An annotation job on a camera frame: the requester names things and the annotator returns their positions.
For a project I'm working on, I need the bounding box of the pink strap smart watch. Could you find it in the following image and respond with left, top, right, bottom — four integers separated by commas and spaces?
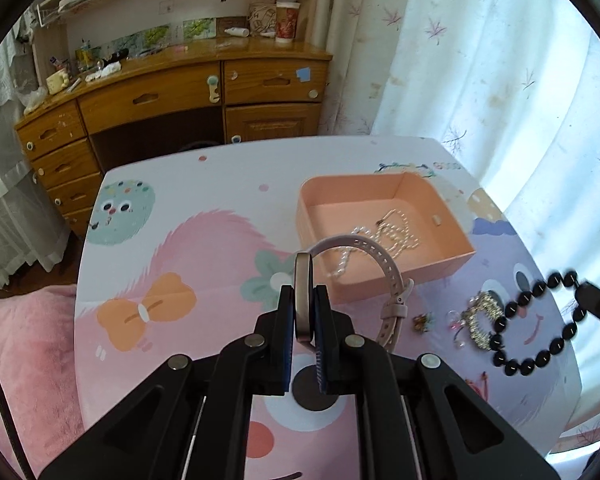
299, 234, 415, 352

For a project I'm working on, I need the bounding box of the black bead bracelet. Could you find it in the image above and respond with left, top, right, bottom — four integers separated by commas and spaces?
488, 268, 581, 378

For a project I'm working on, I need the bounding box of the pink gem ring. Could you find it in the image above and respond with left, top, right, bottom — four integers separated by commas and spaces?
446, 309, 467, 348

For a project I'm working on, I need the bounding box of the gold leaf bracelet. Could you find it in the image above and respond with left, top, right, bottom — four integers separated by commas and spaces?
460, 291, 506, 352

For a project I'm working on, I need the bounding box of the small pearl multi-strand bracelet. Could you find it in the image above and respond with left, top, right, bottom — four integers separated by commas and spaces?
327, 208, 424, 283

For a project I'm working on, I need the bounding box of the teal flower earring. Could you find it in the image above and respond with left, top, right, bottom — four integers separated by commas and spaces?
412, 312, 434, 334

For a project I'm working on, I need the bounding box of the cartoon printed table cloth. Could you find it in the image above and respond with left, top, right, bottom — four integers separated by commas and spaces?
53, 136, 581, 479

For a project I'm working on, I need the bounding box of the peach plastic tray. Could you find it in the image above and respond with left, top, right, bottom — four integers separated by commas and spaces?
296, 169, 475, 284

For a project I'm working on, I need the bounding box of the pink fluffy blanket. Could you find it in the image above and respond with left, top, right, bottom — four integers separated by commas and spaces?
0, 285, 84, 474

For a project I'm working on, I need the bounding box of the wooden desk with drawers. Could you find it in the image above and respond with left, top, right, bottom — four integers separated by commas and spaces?
16, 38, 332, 236

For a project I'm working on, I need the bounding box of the white floral curtain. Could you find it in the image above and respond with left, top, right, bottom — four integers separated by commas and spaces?
304, 0, 600, 468

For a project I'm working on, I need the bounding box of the white lace covered furniture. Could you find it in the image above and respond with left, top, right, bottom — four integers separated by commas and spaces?
0, 15, 69, 288

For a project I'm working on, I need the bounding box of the yellow cheese shaped mug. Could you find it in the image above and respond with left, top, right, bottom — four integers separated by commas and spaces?
46, 68, 71, 96

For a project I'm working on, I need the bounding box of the red patterned cup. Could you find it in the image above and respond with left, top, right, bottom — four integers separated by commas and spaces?
275, 0, 300, 44

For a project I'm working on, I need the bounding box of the black cable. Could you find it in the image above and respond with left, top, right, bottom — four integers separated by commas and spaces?
0, 336, 34, 480

